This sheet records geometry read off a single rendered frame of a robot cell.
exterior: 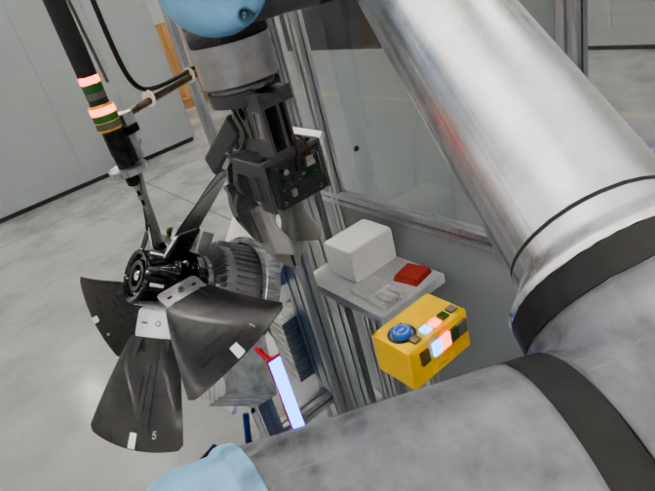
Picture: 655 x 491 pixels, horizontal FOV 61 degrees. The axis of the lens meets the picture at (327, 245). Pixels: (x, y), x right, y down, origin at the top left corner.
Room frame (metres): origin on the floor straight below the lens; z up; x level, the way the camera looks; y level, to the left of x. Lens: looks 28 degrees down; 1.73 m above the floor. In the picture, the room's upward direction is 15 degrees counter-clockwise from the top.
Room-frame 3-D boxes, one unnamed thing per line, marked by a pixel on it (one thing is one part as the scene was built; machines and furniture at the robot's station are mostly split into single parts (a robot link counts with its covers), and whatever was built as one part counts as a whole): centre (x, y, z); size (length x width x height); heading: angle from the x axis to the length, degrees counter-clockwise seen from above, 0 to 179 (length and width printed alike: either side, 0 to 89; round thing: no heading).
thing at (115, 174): (1.00, 0.31, 1.50); 0.09 x 0.07 x 0.10; 157
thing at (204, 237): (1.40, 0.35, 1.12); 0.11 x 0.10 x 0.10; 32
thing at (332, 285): (1.38, -0.10, 0.85); 0.36 x 0.24 x 0.03; 32
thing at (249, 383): (0.97, 0.26, 0.98); 0.20 x 0.16 x 0.20; 122
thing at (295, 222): (0.55, 0.02, 1.46); 0.06 x 0.03 x 0.09; 32
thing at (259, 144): (0.54, 0.03, 1.57); 0.09 x 0.08 x 0.12; 32
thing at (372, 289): (1.27, -0.10, 0.87); 0.15 x 0.09 x 0.02; 28
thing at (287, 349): (1.36, 0.14, 0.73); 0.15 x 0.09 x 0.22; 122
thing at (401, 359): (0.84, -0.13, 1.02); 0.16 x 0.10 x 0.11; 122
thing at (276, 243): (0.54, 0.05, 1.46); 0.06 x 0.03 x 0.09; 32
